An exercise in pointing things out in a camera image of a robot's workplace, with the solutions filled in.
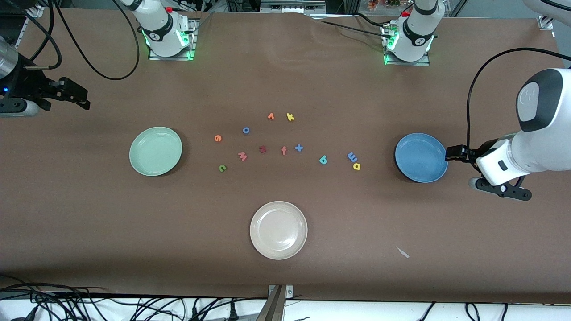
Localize blue plate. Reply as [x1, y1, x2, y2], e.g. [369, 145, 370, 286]
[395, 133, 448, 184]

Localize green plate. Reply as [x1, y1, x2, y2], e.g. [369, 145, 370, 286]
[129, 127, 183, 177]

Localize beige plate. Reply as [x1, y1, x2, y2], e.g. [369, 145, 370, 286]
[249, 201, 308, 260]

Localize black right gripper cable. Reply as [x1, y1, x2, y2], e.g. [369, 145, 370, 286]
[25, 0, 62, 70]

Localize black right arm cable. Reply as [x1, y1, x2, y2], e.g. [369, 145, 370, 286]
[53, 0, 141, 82]

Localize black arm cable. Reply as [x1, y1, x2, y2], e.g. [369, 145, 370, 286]
[53, 0, 141, 82]
[466, 47, 571, 148]

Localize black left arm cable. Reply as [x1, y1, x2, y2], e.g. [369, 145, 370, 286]
[466, 47, 571, 148]

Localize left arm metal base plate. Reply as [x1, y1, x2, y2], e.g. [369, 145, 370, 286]
[381, 22, 431, 67]

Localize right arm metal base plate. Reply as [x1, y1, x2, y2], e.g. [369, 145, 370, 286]
[148, 18, 199, 61]

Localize black floor cables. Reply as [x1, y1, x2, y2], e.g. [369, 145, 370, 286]
[415, 302, 509, 321]

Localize black cables behind table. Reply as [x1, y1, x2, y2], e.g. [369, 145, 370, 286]
[308, 11, 395, 36]

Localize black floor cable bundle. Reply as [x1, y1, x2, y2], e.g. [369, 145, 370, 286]
[0, 276, 252, 321]

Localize aluminium frame rail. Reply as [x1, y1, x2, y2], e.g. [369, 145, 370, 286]
[260, 0, 327, 15]

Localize metal table edge bracket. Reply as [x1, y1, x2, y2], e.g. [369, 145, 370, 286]
[256, 284, 294, 321]

